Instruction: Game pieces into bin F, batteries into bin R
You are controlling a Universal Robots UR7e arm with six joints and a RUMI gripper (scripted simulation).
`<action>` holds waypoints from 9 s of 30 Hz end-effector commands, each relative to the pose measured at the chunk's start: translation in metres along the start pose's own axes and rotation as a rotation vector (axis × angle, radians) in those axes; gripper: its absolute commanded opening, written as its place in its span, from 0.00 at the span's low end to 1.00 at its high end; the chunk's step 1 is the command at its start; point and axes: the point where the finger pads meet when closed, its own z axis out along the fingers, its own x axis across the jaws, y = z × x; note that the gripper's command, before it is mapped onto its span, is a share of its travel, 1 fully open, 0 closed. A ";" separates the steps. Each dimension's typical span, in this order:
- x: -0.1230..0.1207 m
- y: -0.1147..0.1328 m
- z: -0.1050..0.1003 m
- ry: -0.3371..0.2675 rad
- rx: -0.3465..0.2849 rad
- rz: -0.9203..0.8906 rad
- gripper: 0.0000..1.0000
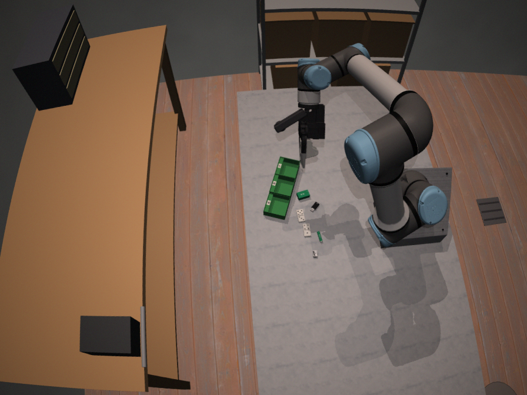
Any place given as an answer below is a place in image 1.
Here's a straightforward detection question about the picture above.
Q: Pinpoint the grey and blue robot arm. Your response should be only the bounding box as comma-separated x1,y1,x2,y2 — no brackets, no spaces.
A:
297,43,448,247

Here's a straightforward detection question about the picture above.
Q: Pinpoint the green rack of bins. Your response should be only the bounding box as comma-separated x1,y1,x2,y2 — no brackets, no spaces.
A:
263,156,300,220

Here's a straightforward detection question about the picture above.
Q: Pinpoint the white domino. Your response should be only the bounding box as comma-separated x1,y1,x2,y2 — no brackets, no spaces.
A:
303,223,311,237
296,209,305,222

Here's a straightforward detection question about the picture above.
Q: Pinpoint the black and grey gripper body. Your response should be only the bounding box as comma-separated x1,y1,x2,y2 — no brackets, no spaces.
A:
298,103,325,139

